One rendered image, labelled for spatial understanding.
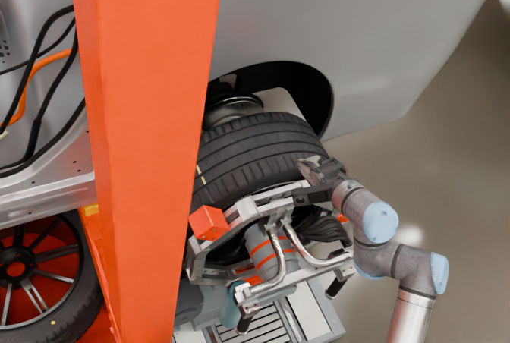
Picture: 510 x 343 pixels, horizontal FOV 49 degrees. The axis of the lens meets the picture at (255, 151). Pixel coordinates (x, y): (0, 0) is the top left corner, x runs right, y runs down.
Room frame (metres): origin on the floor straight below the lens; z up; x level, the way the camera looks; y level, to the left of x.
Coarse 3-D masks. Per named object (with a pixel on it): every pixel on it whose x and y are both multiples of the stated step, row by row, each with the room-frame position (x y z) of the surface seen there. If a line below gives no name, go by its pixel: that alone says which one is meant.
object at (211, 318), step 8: (288, 288) 1.09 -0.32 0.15; (296, 288) 1.10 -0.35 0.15; (264, 296) 1.02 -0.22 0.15; (272, 296) 1.02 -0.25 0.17; (280, 296) 1.05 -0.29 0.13; (216, 312) 0.89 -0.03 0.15; (192, 320) 0.83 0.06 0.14; (200, 320) 0.84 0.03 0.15; (208, 320) 0.84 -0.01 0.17; (216, 320) 0.86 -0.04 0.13; (200, 328) 0.82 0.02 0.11
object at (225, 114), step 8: (232, 96) 1.36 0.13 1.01; (240, 96) 1.37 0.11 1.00; (248, 96) 1.40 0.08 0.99; (216, 104) 1.31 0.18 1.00; (224, 104) 1.31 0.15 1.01; (232, 104) 1.33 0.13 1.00; (240, 104) 1.35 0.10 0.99; (248, 104) 1.37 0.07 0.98; (256, 104) 1.39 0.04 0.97; (208, 112) 1.28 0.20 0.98; (216, 112) 1.30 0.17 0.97; (224, 112) 1.31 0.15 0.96; (232, 112) 1.34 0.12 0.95; (240, 112) 1.36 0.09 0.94; (248, 112) 1.38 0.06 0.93; (256, 112) 1.40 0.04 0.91; (208, 120) 1.28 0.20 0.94; (216, 120) 1.30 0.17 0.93; (224, 120) 1.31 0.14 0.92; (208, 128) 1.28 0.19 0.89
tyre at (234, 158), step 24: (240, 120) 1.12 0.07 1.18; (264, 120) 1.15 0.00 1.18; (288, 120) 1.20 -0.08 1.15; (216, 144) 1.02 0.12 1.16; (240, 144) 1.03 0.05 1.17; (264, 144) 1.05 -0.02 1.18; (288, 144) 1.09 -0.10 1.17; (312, 144) 1.17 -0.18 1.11; (216, 168) 0.94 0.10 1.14; (240, 168) 0.96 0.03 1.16; (264, 168) 0.97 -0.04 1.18; (288, 168) 1.00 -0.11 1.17; (192, 192) 0.88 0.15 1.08; (216, 192) 0.87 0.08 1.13; (240, 192) 0.90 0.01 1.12; (312, 216) 1.11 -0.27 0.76; (216, 264) 0.89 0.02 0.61
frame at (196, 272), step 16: (272, 192) 0.93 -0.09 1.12; (288, 192) 0.96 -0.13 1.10; (240, 208) 0.86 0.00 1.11; (256, 208) 0.86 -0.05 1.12; (272, 208) 0.88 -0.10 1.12; (288, 208) 0.92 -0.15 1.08; (320, 208) 1.08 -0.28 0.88; (240, 224) 0.82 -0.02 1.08; (192, 240) 0.78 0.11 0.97; (224, 240) 0.79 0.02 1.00; (288, 240) 1.04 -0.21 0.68; (192, 256) 0.75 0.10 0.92; (192, 272) 0.74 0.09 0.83; (208, 272) 0.83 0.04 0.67; (224, 272) 0.86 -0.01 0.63; (256, 272) 0.90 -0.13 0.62
